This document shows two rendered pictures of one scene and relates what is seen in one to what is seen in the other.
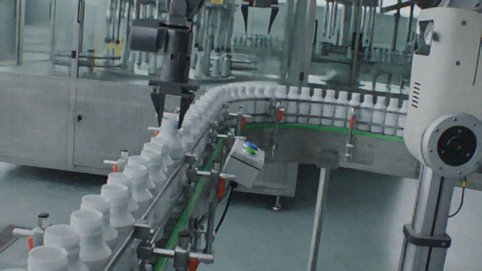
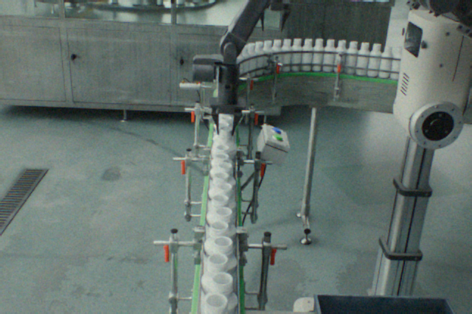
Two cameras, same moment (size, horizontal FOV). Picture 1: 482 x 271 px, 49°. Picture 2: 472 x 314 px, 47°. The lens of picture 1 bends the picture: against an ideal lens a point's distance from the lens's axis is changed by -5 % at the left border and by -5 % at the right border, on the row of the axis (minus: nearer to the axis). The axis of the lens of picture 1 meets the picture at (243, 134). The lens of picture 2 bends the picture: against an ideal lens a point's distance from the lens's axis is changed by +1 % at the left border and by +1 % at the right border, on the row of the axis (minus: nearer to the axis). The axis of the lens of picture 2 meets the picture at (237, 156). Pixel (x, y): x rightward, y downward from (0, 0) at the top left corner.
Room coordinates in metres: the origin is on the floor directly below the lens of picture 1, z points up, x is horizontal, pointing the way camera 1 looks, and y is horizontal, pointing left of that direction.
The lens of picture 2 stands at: (-0.30, 0.21, 1.74)
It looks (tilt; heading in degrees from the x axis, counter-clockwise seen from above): 24 degrees down; 356
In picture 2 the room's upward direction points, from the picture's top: 3 degrees clockwise
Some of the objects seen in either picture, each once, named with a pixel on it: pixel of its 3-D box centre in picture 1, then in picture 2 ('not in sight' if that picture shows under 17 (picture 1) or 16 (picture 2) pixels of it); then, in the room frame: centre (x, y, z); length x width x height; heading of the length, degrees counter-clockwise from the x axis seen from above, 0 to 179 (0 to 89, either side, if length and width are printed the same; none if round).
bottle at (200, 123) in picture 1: (193, 137); not in sight; (1.53, 0.14, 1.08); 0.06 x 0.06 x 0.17
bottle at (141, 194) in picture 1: (132, 216); (223, 217); (0.82, 0.16, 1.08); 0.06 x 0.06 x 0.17
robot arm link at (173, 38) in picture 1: (175, 41); (226, 73); (1.12, 0.16, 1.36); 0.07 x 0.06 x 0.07; 88
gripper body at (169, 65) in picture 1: (175, 71); (227, 95); (1.12, 0.15, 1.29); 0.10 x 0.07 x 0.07; 88
